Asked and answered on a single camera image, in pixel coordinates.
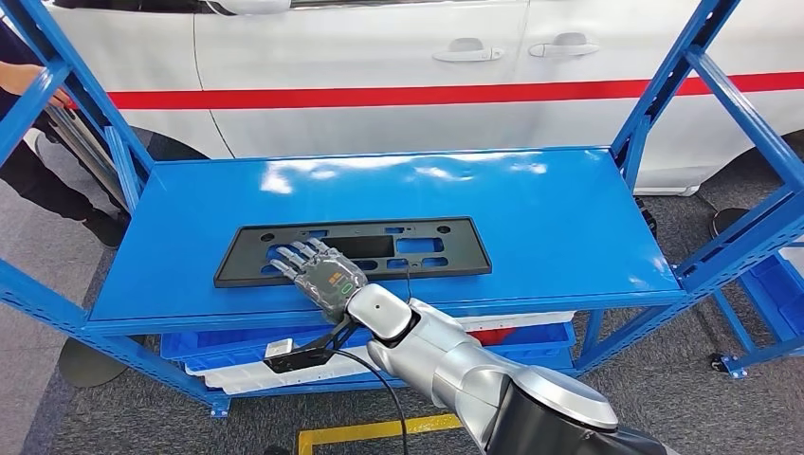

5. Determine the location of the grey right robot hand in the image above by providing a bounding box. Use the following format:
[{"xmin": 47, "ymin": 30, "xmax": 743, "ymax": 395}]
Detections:
[{"xmin": 269, "ymin": 237, "xmax": 370, "ymax": 324}]

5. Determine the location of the black plastic plate frame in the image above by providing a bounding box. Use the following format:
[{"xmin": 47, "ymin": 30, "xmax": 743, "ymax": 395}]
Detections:
[{"xmin": 213, "ymin": 216, "xmax": 493, "ymax": 289}]

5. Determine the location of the blue metal shelf rack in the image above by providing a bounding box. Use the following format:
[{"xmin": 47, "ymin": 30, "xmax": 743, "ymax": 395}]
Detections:
[{"xmin": 0, "ymin": 0, "xmax": 804, "ymax": 419}]

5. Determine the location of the blue wheeled shelf rack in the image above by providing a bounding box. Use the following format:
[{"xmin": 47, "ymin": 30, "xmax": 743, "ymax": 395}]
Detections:
[{"xmin": 709, "ymin": 245, "xmax": 804, "ymax": 379}]

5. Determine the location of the red item in crate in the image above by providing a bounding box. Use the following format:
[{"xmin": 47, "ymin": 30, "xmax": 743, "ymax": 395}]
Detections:
[{"xmin": 469, "ymin": 327, "xmax": 518, "ymax": 347}]

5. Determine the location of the white car with red stripe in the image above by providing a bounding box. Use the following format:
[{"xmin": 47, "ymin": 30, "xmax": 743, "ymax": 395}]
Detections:
[{"xmin": 27, "ymin": 0, "xmax": 804, "ymax": 196}]

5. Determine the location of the black stanchion with round base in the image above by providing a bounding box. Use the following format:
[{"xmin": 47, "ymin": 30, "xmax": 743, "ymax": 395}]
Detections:
[{"xmin": 57, "ymin": 338, "xmax": 127, "ymax": 389}]

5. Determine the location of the silver metal bar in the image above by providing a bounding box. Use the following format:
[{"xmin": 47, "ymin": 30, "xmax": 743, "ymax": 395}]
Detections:
[{"xmin": 40, "ymin": 105, "xmax": 130, "ymax": 211}]

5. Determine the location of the person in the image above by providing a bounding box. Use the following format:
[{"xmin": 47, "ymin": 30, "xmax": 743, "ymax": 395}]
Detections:
[{"xmin": 0, "ymin": 15, "xmax": 130, "ymax": 247}]

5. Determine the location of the person's hand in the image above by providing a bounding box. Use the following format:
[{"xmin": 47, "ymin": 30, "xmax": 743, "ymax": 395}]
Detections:
[{"xmin": 0, "ymin": 63, "xmax": 69, "ymax": 108}]

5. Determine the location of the black round floor base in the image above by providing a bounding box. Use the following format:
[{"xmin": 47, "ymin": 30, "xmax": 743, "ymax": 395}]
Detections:
[{"xmin": 708, "ymin": 207, "xmax": 752, "ymax": 240}]

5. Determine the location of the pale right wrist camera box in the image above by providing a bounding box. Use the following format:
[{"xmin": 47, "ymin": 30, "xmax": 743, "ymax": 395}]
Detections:
[{"xmin": 264, "ymin": 317, "xmax": 360, "ymax": 374}]

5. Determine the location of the black camera cable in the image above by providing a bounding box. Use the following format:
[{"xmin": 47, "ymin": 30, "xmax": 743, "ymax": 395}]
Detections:
[{"xmin": 329, "ymin": 349, "xmax": 411, "ymax": 455}]

